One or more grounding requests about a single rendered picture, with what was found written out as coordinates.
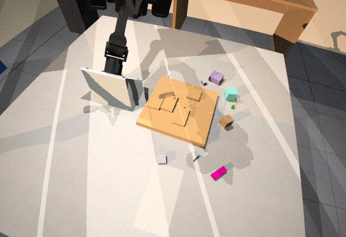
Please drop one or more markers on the teal cube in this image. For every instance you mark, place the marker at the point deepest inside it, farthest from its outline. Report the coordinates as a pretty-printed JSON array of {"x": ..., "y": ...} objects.
[{"x": 230, "y": 93}]

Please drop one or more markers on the magenta rectangular block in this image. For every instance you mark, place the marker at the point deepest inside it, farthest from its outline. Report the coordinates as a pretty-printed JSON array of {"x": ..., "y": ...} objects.
[{"x": 218, "y": 172}]

